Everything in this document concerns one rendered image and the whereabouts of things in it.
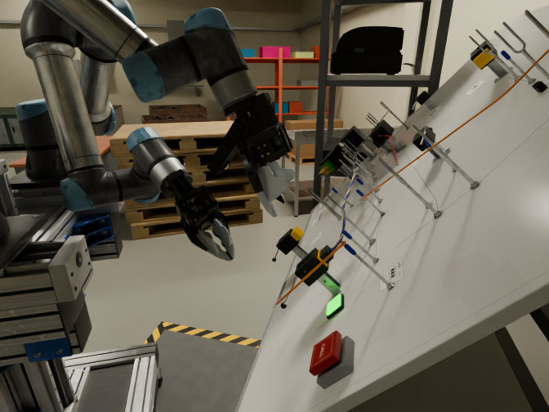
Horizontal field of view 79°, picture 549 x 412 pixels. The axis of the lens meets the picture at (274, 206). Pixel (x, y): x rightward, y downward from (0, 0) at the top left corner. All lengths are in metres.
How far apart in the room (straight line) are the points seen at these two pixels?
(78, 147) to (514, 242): 0.79
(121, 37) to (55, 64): 0.21
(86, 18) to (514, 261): 0.73
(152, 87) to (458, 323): 0.54
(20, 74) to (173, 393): 9.11
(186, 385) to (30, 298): 1.25
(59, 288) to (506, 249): 0.77
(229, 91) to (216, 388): 1.59
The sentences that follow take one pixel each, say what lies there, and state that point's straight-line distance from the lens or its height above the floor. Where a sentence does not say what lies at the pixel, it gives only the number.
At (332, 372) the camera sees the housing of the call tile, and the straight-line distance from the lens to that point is 0.51.
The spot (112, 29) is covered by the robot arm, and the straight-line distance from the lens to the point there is 0.73.
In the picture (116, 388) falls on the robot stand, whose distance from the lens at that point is 1.77.
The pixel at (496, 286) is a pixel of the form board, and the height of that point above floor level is 1.26.
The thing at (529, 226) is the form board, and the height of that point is 1.31.
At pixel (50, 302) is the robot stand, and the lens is 0.85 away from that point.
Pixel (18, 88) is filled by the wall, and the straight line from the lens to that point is 10.31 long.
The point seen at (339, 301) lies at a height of 1.08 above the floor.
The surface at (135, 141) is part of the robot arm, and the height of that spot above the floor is 1.33.
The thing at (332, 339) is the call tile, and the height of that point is 1.12.
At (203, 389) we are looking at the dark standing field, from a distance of 1.94.
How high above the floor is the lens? 1.47
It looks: 22 degrees down
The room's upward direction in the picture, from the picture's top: straight up
